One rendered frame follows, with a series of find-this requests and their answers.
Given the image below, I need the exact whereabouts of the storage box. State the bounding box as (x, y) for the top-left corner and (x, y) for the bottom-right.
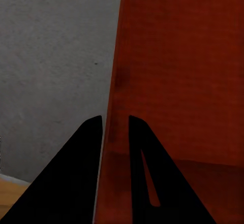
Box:
(94, 0), (244, 224)

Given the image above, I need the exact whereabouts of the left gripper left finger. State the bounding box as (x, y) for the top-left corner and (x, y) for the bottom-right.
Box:
(0, 115), (103, 224)

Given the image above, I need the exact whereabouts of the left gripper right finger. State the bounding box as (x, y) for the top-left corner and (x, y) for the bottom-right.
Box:
(129, 115), (216, 224)

